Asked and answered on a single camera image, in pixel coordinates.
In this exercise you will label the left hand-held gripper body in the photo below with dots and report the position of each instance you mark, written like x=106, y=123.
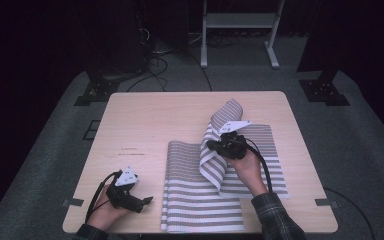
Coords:
x=121, y=195

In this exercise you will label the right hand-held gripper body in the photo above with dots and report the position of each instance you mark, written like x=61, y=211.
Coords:
x=233, y=146

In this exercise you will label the person's left hand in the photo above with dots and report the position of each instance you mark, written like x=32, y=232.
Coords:
x=105, y=213

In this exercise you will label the person's right hand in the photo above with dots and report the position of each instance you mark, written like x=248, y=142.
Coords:
x=250, y=170

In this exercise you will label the grey tape strip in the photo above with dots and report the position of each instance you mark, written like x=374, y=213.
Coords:
x=73, y=202
x=326, y=202

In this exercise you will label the black stand base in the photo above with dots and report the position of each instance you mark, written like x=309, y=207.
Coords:
x=325, y=91
x=96, y=91

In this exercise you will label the white metal stand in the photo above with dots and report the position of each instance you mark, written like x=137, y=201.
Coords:
x=240, y=20

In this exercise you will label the dark equipment cabinet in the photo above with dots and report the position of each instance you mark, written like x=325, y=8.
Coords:
x=116, y=36

